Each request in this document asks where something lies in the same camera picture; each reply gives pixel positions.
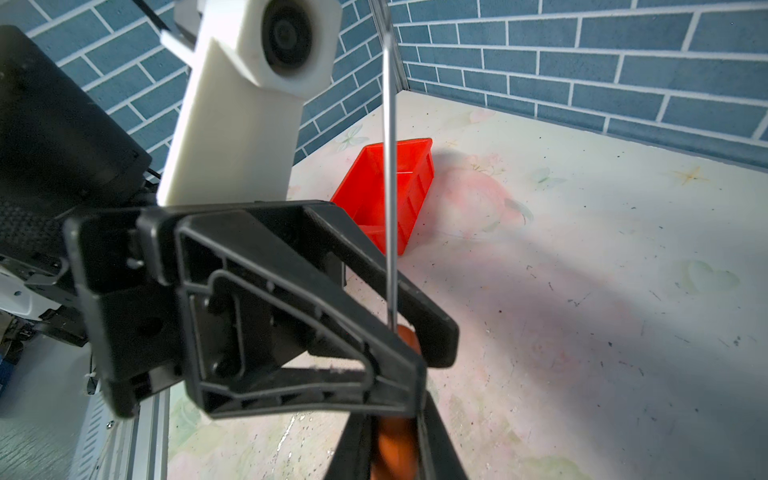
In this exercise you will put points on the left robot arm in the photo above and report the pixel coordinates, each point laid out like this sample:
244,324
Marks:
60,154

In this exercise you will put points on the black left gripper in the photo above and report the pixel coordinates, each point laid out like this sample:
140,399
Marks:
130,319

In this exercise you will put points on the aluminium mounting rail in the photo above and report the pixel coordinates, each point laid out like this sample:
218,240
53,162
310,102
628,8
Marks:
111,448

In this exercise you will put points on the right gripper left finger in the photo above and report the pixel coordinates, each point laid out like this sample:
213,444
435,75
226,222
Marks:
352,457

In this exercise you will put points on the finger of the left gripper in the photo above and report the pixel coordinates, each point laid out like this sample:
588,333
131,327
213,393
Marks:
266,324

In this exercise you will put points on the orange handled screwdriver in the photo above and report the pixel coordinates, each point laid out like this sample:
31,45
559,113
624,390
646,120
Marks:
397,454

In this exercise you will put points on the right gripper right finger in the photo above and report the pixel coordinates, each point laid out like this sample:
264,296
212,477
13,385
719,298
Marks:
438,459

